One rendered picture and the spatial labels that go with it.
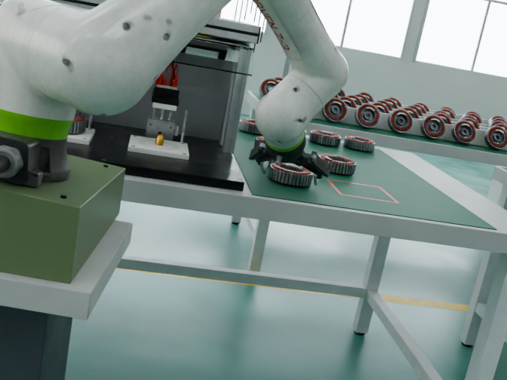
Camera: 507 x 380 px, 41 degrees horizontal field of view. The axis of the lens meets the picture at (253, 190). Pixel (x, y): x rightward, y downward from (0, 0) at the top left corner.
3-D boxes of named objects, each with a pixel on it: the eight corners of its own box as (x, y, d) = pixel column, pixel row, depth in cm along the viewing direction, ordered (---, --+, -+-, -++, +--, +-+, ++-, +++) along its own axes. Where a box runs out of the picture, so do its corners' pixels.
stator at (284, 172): (307, 190, 168) (310, 176, 167) (263, 180, 169) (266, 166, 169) (313, 182, 178) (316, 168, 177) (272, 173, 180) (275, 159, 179)
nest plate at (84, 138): (88, 145, 163) (89, 140, 163) (24, 135, 161) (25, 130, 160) (94, 133, 177) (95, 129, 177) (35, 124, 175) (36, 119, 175)
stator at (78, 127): (85, 137, 165) (87, 122, 164) (38, 131, 162) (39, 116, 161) (84, 127, 176) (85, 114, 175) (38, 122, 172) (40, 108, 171)
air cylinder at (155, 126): (172, 142, 185) (175, 122, 184) (145, 138, 184) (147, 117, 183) (172, 138, 190) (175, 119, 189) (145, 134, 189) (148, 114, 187)
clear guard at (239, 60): (251, 76, 156) (256, 50, 154) (146, 57, 152) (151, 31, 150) (237, 63, 187) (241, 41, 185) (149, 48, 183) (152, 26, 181)
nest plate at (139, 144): (188, 160, 167) (189, 155, 167) (127, 151, 165) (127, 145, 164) (186, 147, 182) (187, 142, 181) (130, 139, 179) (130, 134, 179)
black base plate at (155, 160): (243, 191, 156) (244, 182, 155) (-50, 149, 145) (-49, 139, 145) (225, 148, 201) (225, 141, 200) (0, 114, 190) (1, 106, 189)
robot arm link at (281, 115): (241, 108, 136) (281, 140, 133) (282, 64, 138) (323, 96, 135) (248, 135, 149) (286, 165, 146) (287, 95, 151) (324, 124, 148)
